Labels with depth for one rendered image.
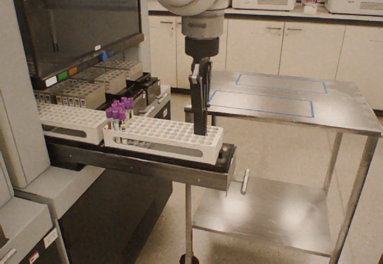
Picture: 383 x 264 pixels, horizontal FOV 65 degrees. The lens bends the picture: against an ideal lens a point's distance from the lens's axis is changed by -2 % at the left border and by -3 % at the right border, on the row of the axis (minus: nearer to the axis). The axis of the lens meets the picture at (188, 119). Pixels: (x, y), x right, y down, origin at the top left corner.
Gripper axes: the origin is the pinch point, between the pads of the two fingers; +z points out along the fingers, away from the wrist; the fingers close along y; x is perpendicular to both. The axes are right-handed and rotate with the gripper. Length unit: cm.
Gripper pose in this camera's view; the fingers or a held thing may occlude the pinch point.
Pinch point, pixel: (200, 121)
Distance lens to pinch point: 74.4
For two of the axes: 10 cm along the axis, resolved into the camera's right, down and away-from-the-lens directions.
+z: 0.0, 9.0, 4.4
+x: 9.6, 1.3, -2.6
